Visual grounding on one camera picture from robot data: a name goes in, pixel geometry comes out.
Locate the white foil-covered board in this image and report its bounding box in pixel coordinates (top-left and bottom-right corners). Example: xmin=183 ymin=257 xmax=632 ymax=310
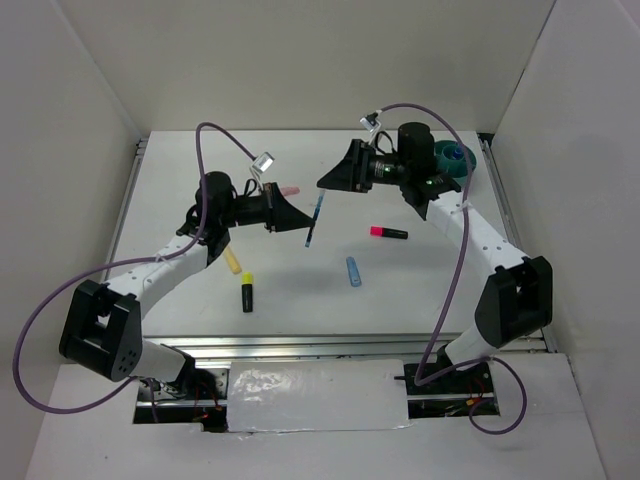
xmin=227 ymin=359 xmax=410 ymax=433

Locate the black highlighter yellow cap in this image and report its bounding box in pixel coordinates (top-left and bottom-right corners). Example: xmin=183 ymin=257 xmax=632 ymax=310
xmin=241 ymin=272 xmax=254 ymax=313

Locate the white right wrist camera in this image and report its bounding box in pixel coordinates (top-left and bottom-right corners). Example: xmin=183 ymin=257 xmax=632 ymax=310
xmin=360 ymin=111 xmax=381 ymax=135

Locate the yellow pastel highlighter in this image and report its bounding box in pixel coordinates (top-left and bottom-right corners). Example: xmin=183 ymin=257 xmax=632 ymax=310
xmin=223 ymin=245 xmax=243 ymax=275

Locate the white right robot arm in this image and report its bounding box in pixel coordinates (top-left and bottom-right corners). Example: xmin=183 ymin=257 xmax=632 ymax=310
xmin=317 ymin=122 xmax=553 ymax=392

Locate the teal round compartment container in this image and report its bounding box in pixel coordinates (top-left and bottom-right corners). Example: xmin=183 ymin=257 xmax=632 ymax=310
xmin=434 ymin=140 xmax=477 ymax=186

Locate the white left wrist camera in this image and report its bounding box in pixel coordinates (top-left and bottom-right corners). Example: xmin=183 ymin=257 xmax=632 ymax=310
xmin=251 ymin=152 xmax=275 ymax=175

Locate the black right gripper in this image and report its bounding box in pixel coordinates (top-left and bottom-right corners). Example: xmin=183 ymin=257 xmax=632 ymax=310
xmin=316 ymin=139 xmax=410 ymax=194

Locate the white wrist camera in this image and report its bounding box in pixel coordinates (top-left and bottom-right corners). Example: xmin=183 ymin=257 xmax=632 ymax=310
xmin=251 ymin=152 xmax=275 ymax=175
xmin=360 ymin=111 xmax=381 ymax=135

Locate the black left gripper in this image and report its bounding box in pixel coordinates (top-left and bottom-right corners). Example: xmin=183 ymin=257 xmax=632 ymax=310
xmin=220 ymin=182 xmax=314 ymax=233

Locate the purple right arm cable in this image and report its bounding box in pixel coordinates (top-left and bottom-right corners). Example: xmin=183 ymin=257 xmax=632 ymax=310
xmin=377 ymin=103 xmax=526 ymax=435

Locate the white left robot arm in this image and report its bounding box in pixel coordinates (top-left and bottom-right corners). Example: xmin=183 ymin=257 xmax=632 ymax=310
xmin=59 ymin=172 xmax=314 ymax=399

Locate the light blue pastel highlighter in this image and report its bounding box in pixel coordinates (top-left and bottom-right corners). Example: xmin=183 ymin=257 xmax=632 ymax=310
xmin=346 ymin=256 xmax=362 ymax=287

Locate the pink pastel highlighter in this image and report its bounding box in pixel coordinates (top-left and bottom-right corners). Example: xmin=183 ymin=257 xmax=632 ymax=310
xmin=280 ymin=187 xmax=300 ymax=197

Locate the blue gel pen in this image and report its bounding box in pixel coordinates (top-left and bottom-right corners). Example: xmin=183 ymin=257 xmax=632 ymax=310
xmin=304 ymin=189 xmax=326 ymax=248

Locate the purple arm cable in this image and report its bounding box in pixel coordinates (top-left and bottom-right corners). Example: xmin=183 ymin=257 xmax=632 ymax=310
xmin=377 ymin=103 xmax=526 ymax=435
xmin=12 ymin=122 xmax=259 ymax=415

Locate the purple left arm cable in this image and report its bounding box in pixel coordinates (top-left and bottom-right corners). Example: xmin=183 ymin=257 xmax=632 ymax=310
xmin=12 ymin=122 xmax=259 ymax=415

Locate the aluminium table frame rail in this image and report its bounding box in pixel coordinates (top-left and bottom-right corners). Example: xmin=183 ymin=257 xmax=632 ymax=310
xmin=139 ymin=334 xmax=556 ymax=361

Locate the black highlighter pink cap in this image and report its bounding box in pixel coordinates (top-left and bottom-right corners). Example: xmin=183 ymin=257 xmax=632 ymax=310
xmin=370 ymin=226 xmax=409 ymax=240

